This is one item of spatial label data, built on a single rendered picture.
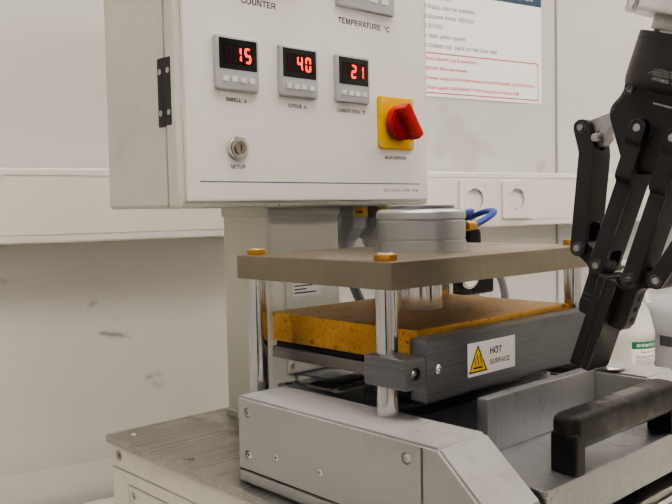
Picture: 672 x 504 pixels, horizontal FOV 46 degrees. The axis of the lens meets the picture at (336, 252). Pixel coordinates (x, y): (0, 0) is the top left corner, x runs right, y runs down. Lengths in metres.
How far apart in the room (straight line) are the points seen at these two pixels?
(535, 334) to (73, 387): 0.71
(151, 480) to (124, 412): 0.44
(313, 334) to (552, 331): 0.20
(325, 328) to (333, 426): 0.11
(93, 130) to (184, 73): 0.48
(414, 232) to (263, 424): 0.20
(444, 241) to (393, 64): 0.27
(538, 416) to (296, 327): 0.21
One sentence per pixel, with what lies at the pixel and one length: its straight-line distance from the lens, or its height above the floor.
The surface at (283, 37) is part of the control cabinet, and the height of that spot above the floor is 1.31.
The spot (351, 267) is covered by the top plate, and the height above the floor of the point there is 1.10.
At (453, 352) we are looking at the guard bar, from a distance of 0.58.
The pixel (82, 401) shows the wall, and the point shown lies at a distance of 1.19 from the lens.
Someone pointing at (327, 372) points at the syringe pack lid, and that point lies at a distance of 0.70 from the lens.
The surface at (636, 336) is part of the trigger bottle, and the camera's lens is 1.52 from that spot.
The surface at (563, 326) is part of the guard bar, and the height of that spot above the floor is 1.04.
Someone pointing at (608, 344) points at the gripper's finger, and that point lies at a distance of 0.61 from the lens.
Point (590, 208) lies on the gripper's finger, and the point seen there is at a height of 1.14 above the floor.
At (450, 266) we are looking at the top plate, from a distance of 0.59.
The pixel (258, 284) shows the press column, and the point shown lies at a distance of 0.67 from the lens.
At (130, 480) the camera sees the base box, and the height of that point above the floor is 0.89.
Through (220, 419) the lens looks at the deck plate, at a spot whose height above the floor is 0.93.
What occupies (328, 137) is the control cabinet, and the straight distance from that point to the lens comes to 0.80.
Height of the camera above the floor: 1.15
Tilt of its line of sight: 3 degrees down
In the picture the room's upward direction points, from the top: 1 degrees counter-clockwise
